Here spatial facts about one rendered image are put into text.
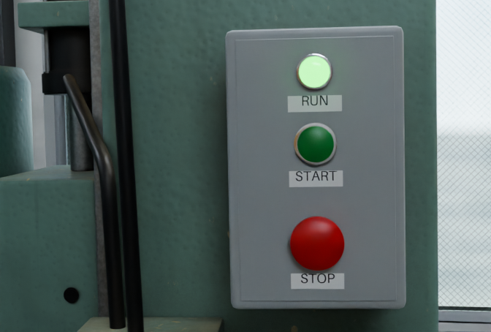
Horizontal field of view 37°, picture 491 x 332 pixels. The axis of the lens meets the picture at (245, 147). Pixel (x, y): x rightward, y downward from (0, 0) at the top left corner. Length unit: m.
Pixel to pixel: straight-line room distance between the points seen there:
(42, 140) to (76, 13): 1.55
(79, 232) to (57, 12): 0.17
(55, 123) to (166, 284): 1.69
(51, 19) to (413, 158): 0.29
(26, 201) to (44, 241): 0.03
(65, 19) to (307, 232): 0.27
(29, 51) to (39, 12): 1.55
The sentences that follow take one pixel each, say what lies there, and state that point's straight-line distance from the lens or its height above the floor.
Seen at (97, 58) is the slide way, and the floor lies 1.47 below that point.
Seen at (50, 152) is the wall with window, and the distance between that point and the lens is 2.14.
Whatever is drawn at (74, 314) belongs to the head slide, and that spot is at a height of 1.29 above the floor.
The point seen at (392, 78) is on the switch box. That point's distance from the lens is 0.41.
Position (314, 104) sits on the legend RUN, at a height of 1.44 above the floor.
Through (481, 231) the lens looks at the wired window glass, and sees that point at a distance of 2.02.
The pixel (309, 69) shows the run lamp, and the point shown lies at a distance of 0.40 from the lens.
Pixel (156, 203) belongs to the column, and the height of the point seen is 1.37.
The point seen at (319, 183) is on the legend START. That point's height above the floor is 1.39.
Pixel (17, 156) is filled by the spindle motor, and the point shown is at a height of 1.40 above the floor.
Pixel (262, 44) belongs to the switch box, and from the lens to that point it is 0.41.
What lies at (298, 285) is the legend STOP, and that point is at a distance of 0.42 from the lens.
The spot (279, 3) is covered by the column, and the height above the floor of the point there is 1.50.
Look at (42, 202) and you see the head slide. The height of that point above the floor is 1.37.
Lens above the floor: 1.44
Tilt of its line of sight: 3 degrees down
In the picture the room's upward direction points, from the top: 1 degrees counter-clockwise
